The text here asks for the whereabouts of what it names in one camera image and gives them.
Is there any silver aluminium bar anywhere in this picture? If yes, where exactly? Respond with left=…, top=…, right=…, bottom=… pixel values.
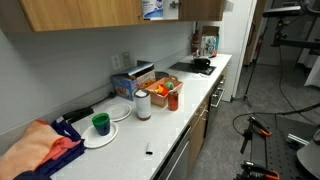
left=286, top=132, right=310, bottom=147

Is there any black stapler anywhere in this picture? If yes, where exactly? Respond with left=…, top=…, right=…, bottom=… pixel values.
left=61, top=106, right=95, bottom=125

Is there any green and blue cup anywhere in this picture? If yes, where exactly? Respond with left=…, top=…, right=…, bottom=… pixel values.
left=91, top=112, right=111, bottom=137

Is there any silver oven handle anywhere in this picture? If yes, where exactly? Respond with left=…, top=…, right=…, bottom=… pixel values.
left=210, top=86, right=226, bottom=109

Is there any white wall outlet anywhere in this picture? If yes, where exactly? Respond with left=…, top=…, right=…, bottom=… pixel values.
left=110, top=53, right=122, bottom=71

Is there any black oven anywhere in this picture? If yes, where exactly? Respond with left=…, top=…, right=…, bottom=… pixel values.
left=207, top=73, right=227, bottom=136

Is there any white round plate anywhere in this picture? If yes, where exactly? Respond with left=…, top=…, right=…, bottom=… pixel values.
left=80, top=121, right=120, bottom=150
left=104, top=102, right=133, bottom=123

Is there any basket of colourful items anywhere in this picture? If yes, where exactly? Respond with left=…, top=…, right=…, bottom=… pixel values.
left=144, top=76, right=185, bottom=109

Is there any black induction cooktop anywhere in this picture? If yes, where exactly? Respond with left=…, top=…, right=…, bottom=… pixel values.
left=167, top=61, right=217, bottom=77

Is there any black floor cable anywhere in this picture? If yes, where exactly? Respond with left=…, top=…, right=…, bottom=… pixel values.
left=231, top=101, right=320, bottom=135

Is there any orange handled clamp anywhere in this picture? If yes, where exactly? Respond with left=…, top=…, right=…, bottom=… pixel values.
left=239, top=115, right=273, bottom=155
left=234, top=160, right=282, bottom=180

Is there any wooden cupboard door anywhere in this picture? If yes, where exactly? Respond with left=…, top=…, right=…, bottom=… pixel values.
left=18, top=0, right=144, bottom=33
left=178, top=0, right=227, bottom=23

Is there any black perforated robot table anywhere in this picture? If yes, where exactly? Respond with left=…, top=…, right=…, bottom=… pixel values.
left=249, top=114, right=320, bottom=180

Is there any silver cupboard hinge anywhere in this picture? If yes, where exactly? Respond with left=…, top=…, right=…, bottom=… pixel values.
left=168, top=0, right=182, bottom=10

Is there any small grey tube piece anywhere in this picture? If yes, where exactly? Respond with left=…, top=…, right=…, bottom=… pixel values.
left=145, top=142, right=154, bottom=156

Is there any colourful printed box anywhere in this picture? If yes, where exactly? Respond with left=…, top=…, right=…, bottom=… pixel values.
left=200, top=34, right=220, bottom=58

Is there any beige wall switch plate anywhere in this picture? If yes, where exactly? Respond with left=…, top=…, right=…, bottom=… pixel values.
left=121, top=50, right=133, bottom=68

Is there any wooden lower cabinet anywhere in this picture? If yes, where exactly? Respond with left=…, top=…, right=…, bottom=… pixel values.
left=187, top=94, right=212, bottom=171

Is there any white cylindrical tumbler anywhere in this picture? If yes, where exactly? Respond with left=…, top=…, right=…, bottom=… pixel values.
left=133, top=89, right=153, bottom=121

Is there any red and yellow toy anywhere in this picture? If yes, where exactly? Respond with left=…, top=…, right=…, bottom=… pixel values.
left=156, top=83, right=170, bottom=97

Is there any black power cord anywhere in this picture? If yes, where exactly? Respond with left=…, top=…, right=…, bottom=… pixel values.
left=92, top=91, right=117, bottom=108

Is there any black tripod stand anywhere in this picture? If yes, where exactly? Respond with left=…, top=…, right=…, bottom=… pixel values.
left=232, top=16, right=284, bottom=108

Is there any blue and white box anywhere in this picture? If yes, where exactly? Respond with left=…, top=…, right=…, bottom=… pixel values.
left=141, top=0, right=165, bottom=21

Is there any black stereo camera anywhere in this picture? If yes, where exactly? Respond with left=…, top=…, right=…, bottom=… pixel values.
left=262, top=5, right=302, bottom=19

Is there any orange soda can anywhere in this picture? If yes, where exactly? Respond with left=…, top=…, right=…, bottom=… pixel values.
left=167, top=89, right=180, bottom=112

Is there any black cooking pot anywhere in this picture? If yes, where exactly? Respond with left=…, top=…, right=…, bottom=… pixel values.
left=192, top=56, right=212, bottom=70

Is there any dark grey round tray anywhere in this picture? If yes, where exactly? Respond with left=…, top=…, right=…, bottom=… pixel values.
left=154, top=70, right=170, bottom=81

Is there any red fire extinguisher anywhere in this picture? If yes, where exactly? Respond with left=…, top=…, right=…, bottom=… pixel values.
left=191, top=29, right=201, bottom=55

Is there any orange cloth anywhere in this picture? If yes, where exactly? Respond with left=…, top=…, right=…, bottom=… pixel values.
left=0, top=119, right=82, bottom=180

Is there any blue toy food box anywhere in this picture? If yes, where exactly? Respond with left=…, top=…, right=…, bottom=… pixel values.
left=110, top=61, right=157, bottom=102

